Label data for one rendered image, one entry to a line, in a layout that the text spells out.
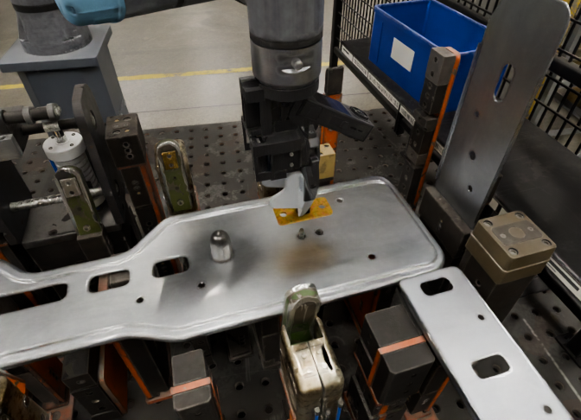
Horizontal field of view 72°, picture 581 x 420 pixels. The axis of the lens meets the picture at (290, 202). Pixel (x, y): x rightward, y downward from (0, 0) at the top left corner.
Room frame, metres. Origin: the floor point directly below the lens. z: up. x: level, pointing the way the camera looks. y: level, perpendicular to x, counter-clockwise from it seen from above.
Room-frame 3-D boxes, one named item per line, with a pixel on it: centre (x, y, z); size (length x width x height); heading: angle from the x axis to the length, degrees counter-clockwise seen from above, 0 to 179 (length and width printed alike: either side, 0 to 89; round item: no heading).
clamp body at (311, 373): (0.21, -0.02, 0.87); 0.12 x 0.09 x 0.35; 17
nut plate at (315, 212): (0.42, -0.02, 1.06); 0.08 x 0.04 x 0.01; 107
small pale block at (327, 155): (0.57, -0.06, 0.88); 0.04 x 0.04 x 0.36; 17
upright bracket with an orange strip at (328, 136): (0.60, -0.07, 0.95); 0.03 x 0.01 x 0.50; 107
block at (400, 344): (0.27, -0.14, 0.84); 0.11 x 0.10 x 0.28; 17
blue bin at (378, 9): (0.91, -0.33, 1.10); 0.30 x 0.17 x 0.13; 19
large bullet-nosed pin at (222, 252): (0.39, 0.10, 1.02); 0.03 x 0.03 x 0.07
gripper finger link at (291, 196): (0.40, 0.00, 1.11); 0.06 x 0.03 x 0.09; 107
